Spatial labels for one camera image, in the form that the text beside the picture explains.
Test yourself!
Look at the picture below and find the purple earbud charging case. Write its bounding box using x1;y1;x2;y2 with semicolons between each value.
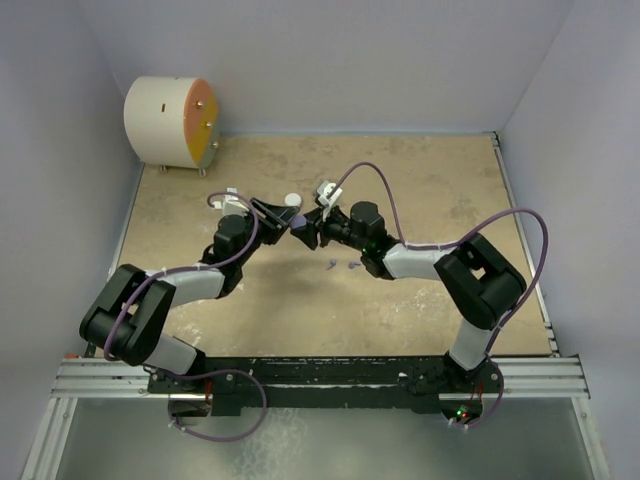
290;215;307;232

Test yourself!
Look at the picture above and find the white cylinder with orange face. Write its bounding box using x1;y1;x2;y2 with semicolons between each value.
123;76;220;176

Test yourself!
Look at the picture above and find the white earbud charging case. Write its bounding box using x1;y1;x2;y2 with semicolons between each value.
285;193;303;207

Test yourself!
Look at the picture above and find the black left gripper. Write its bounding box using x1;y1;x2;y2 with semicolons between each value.
235;198;297;267

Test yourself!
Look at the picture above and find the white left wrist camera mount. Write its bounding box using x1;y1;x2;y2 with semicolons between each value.
221;187;249;216

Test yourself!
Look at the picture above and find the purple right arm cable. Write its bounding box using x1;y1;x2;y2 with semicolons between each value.
332;162;551;430

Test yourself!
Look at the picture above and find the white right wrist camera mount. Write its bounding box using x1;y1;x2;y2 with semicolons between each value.
314;180;343;221

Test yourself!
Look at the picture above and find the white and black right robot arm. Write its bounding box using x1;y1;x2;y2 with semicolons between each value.
290;201;527;391

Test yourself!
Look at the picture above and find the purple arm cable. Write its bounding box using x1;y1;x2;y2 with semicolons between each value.
102;191;269;442
332;162;551;430

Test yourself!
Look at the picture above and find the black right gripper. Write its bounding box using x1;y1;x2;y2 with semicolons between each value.
292;201;368;253

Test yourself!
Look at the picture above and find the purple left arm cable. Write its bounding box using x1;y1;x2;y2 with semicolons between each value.
102;191;269;442

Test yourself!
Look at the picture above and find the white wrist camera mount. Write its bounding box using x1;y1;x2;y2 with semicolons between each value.
221;187;249;216
314;180;343;221

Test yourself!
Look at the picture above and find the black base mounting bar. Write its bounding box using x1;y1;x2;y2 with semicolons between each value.
146;355;504;418

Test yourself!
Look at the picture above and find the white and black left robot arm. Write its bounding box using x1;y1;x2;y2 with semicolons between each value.
79;198;300;392

